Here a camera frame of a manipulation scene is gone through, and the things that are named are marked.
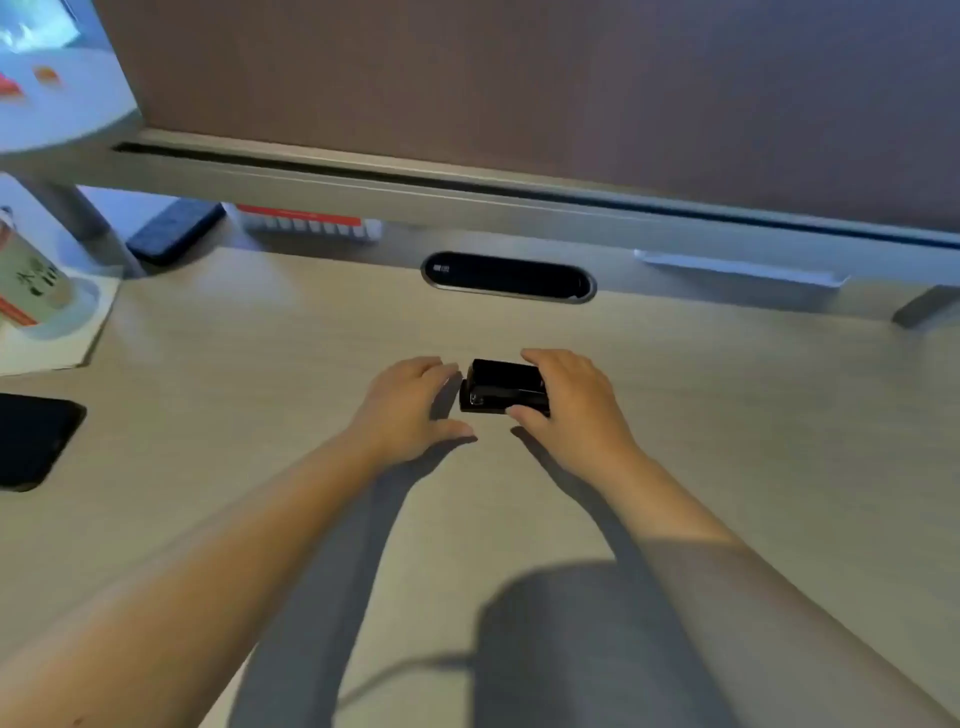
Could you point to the white printed cup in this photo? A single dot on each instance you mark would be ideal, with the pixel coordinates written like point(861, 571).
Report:
point(26, 281)

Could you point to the red and white box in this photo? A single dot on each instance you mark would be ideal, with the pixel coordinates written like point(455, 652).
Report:
point(307, 221)

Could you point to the grey metal partition rail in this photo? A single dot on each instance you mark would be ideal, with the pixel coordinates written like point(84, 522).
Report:
point(480, 225)

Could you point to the black smartphone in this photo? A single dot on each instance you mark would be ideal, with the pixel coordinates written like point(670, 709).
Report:
point(34, 439)

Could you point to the dark blue phone case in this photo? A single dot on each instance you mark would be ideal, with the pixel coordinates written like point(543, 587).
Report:
point(174, 229)

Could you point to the grey metal hanging tray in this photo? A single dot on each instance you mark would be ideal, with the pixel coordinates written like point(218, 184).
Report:
point(739, 268)

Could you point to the person's right hand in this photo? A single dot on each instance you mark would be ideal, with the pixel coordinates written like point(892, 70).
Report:
point(581, 420)

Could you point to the person's left hand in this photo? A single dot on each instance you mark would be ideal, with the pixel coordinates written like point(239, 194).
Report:
point(397, 409)

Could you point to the white paper sheet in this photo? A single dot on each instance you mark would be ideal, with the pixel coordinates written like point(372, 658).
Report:
point(60, 337)

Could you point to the grey metal bracket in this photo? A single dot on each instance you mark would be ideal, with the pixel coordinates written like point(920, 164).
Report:
point(928, 307)

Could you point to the person's right forearm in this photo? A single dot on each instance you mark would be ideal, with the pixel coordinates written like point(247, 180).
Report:
point(750, 600)

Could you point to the brown desk partition panel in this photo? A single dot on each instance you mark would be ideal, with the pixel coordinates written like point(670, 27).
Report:
point(525, 82)

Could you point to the person's left thumb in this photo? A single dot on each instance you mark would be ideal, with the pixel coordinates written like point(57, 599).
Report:
point(454, 431)

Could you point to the grey metal table leg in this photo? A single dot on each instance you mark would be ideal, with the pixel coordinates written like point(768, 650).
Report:
point(79, 221)

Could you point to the person's right thumb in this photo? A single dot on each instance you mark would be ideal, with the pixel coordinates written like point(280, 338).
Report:
point(526, 415)

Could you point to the small black stapler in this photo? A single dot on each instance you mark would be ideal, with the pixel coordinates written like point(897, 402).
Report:
point(499, 386)

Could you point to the person's left forearm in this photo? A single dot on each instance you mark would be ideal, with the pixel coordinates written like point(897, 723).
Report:
point(187, 592)

